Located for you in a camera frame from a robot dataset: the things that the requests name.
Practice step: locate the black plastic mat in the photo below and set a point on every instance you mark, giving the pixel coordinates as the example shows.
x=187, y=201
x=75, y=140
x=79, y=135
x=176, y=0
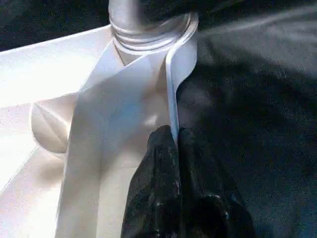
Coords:
x=260, y=99

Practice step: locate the white plastic table leg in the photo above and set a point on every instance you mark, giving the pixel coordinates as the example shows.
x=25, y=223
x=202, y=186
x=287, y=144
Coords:
x=128, y=24

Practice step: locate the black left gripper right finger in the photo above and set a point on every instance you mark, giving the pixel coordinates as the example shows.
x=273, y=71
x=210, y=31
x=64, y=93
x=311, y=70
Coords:
x=210, y=205

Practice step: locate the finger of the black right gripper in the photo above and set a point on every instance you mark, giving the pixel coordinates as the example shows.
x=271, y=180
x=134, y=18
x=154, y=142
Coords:
x=173, y=7

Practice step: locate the white plastic table top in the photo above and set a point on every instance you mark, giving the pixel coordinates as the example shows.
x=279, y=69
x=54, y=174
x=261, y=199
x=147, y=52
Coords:
x=37, y=74

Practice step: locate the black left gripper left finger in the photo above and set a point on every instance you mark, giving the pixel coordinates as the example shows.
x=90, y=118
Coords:
x=153, y=198

